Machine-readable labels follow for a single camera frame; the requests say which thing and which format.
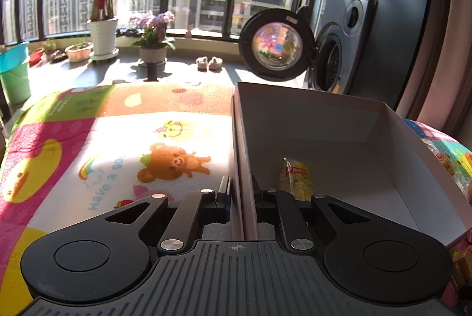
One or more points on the pink flowering potted plant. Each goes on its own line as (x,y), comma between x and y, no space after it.
(153,32)

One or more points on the shallow beige planter bowl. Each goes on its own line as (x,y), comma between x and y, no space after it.
(79,52)

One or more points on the cardboard box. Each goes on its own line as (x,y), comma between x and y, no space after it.
(332,124)

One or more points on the grey washing machine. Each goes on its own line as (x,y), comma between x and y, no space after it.
(354,43)

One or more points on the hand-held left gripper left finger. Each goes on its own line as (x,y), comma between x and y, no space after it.
(224,195)

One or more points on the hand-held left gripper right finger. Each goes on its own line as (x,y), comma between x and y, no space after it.
(266,206)

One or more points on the green plastic bucket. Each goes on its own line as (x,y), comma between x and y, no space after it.
(16,85)

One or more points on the colourful cartoon printed blanket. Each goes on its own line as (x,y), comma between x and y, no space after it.
(110,139)

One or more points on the small green potted plant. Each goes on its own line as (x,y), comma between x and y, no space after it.
(49,46)

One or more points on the yellow corn snack packet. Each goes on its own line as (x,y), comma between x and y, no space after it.
(295,177)

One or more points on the red plant pot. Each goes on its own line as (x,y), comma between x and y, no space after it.
(35,57)

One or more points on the blue plastic basin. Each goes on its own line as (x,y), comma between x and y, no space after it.
(13,56)

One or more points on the round washing machine door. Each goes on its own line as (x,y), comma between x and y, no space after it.
(276,43)

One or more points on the dark grey door panel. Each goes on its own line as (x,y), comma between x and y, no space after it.
(402,6)

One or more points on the clear bread packet yellow end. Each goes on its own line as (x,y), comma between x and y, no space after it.
(448,157)

